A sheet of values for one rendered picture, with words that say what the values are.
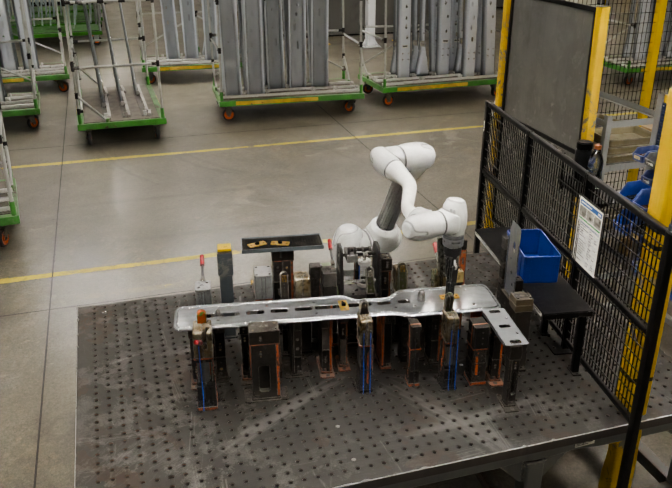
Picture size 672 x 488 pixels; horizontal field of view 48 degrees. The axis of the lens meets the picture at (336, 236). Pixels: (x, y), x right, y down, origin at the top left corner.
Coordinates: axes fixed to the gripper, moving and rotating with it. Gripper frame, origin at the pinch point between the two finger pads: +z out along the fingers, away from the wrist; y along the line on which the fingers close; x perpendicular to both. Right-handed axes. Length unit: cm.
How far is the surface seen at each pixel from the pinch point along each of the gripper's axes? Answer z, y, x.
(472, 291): 4.7, -4.1, 11.8
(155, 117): 75, -604, -171
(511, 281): -2.4, 2.5, 26.6
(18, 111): 76, -665, -338
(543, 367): 35, 15, 40
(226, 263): -5, -30, -95
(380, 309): 4.6, 5.6, -31.7
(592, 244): -24, 15, 55
